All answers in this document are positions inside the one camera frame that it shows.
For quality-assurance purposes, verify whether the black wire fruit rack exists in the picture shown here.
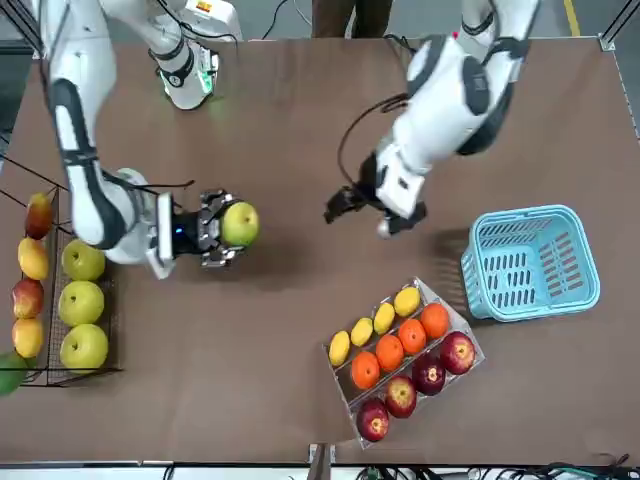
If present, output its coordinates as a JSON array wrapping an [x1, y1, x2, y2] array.
[[0, 184, 124, 389]]

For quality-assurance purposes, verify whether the dark red apple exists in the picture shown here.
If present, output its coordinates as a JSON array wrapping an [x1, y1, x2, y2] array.
[[411, 353, 447, 397]]

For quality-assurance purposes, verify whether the orange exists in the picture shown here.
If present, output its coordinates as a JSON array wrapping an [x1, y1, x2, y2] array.
[[374, 333, 406, 373], [397, 318, 428, 356], [419, 302, 451, 341], [350, 350, 382, 391]]

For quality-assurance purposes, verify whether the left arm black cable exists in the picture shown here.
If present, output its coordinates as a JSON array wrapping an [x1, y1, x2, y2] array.
[[336, 92, 410, 187]]

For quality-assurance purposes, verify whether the red mango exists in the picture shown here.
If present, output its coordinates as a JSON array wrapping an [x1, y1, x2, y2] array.
[[24, 192, 54, 241], [11, 278, 45, 320]]

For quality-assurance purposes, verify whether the green mango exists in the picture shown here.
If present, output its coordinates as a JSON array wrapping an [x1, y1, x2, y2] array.
[[0, 351, 31, 398]]

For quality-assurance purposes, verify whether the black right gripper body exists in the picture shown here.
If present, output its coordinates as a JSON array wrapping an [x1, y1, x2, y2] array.
[[171, 209, 203, 258]]

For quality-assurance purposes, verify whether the person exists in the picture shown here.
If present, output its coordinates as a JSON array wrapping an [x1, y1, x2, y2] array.
[[310, 0, 395, 40]]

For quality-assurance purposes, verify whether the green apple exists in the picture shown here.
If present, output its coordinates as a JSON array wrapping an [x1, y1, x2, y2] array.
[[221, 201, 261, 248], [59, 323, 110, 375], [61, 238, 107, 282], [57, 280, 106, 328]]

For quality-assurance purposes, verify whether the yellow lemon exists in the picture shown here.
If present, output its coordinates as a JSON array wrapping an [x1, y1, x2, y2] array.
[[372, 301, 397, 336], [349, 316, 375, 348], [393, 286, 422, 318], [328, 329, 352, 368]]

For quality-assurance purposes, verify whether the yellow mango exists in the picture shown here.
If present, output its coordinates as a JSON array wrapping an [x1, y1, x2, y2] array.
[[11, 317, 45, 359], [17, 237, 50, 281]]

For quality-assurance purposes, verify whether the light blue plastic basket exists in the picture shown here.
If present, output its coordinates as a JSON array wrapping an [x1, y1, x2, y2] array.
[[459, 203, 601, 323]]

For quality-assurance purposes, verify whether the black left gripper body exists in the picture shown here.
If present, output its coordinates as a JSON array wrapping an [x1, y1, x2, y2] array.
[[355, 152, 428, 235]]

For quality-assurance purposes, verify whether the clear acrylic tiered shelf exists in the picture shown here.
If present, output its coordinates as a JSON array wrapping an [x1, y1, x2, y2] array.
[[322, 276, 486, 450]]

